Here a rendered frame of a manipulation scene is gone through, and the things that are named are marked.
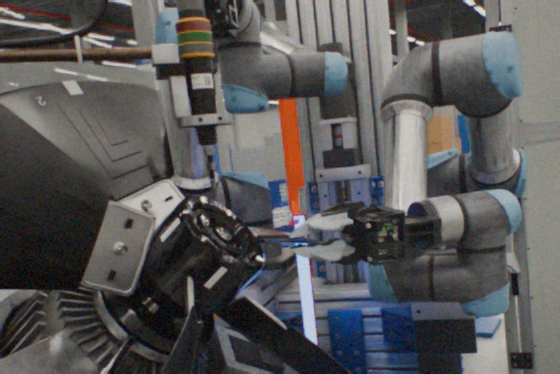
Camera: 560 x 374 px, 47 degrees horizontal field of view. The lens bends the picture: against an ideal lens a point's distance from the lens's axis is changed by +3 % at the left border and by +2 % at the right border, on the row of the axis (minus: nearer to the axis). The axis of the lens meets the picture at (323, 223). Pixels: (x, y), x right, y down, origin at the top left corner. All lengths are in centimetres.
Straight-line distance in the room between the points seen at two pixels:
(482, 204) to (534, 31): 163
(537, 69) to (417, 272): 163
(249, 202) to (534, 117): 129
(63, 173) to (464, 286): 61
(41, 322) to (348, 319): 97
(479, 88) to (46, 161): 76
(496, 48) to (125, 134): 64
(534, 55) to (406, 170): 152
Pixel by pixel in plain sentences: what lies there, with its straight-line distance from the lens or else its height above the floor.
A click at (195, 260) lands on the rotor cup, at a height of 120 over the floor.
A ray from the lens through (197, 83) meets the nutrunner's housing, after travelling 82.
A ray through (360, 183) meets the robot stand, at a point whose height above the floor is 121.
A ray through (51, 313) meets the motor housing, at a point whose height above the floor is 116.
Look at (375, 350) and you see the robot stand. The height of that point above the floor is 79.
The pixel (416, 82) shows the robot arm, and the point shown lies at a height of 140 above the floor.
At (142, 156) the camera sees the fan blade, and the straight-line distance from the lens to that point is 84.
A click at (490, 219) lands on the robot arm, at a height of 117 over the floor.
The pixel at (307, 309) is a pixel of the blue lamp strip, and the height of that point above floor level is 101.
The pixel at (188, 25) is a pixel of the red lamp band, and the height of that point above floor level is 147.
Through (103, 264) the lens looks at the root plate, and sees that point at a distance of 69.
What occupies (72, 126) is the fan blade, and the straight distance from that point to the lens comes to 90.
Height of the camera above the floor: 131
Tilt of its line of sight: 7 degrees down
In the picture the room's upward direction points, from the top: 6 degrees counter-clockwise
